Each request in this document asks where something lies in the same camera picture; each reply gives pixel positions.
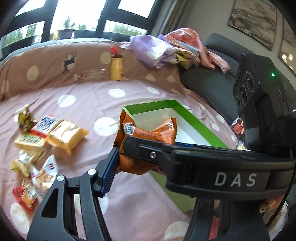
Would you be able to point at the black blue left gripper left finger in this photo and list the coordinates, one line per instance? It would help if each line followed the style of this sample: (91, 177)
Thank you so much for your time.
(55, 218)

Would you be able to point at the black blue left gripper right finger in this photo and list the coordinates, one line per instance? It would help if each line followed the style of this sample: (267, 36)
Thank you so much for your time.
(185, 145)

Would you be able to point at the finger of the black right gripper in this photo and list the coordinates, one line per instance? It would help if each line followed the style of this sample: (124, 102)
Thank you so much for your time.
(145, 150)

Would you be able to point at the red white blue snack packet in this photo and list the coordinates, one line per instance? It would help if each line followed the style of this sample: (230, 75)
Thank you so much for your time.
(43, 127)

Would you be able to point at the red orange snack packet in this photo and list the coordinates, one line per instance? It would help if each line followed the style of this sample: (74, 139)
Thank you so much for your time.
(26, 195)

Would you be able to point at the green white cardboard box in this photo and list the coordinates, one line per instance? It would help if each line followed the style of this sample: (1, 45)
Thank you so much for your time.
(190, 130)

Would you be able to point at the small red snack packet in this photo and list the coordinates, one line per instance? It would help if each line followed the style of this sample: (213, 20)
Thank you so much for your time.
(238, 126)

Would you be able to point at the green yellow snack packet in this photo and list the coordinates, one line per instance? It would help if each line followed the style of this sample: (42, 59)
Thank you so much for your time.
(26, 158)

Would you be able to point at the green label biscuit pack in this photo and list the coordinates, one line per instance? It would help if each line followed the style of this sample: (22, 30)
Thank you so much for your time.
(30, 142)

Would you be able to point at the yellow cracker packet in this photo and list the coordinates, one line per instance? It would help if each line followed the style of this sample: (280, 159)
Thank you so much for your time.
(66, 136)

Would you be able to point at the clear plastic bottle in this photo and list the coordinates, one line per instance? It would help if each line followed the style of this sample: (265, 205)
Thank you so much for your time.
(96, 75)

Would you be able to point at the yellow drink bottle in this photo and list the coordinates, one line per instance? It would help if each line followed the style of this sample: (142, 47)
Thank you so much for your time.
(116, 66)

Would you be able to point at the pink polka dot blanket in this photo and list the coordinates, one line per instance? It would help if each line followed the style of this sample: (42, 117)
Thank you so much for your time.
(136, 208)

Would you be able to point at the gold brown snack packet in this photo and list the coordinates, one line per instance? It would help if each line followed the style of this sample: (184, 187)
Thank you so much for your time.
(25, 119)

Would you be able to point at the framed landscape painting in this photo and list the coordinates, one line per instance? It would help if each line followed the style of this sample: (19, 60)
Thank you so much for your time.
(257, 19)

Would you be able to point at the black camera box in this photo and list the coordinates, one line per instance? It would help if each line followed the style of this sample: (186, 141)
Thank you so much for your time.
(265, 102)

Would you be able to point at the black window frame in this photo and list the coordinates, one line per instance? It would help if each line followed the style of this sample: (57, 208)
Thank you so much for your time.
(42, 21)

